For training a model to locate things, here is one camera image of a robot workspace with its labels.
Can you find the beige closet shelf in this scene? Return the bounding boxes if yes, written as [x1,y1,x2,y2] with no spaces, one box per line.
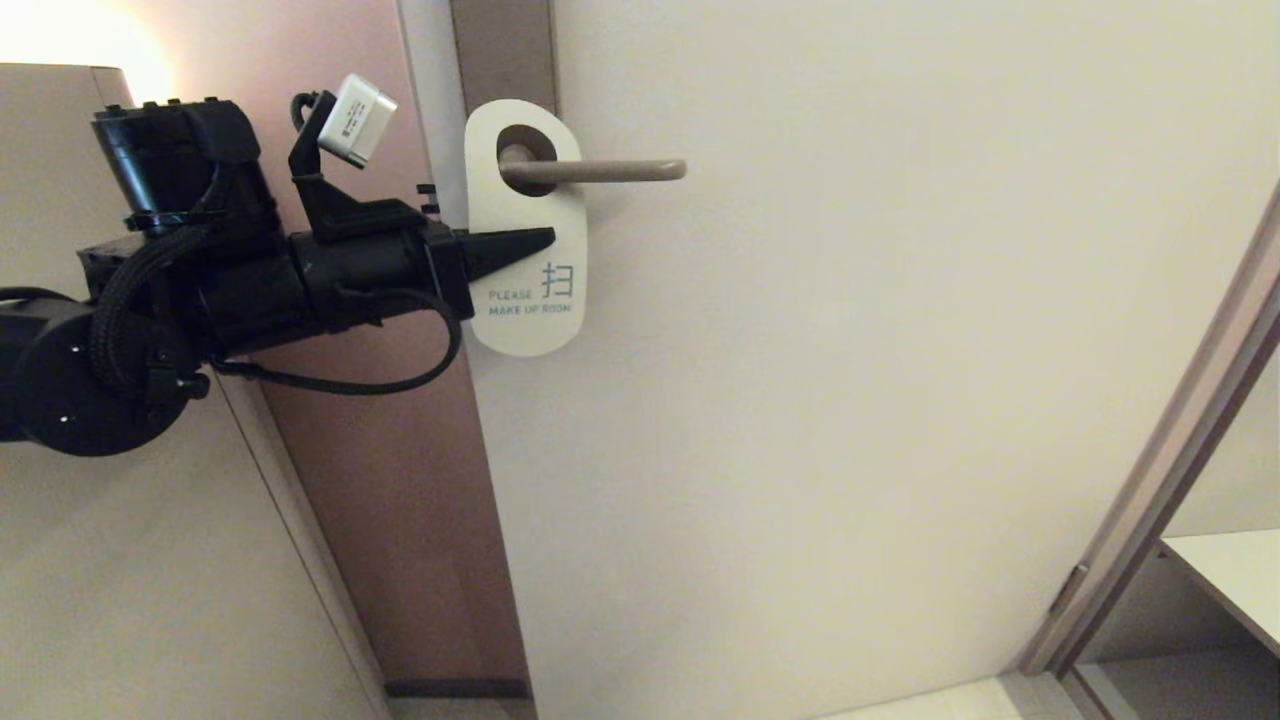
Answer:
[1158,530,1280,663]

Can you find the white and blue door hanger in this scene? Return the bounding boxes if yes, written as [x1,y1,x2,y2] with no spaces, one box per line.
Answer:
[463,99,589,358]

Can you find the beige metal door handle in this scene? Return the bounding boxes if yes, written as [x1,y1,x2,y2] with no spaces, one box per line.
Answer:
[500,158,688,187]

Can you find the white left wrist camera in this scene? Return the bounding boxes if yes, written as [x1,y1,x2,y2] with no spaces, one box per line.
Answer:
[317,73,398,169]

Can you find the dark baseboard strip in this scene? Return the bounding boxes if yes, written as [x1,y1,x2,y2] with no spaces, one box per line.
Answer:
[385,680,531,699]

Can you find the black left camera bracket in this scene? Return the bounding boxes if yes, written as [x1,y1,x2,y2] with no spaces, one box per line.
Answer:
[289,90,429,244]

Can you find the brown door lock plate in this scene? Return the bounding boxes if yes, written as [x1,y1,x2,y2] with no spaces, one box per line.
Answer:
[449,0,557,166]

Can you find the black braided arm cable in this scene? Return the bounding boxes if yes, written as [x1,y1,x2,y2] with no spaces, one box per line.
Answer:
[90,225,211,396]

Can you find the black left camera cable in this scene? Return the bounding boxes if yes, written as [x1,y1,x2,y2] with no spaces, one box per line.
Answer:
[210,288,464,396]

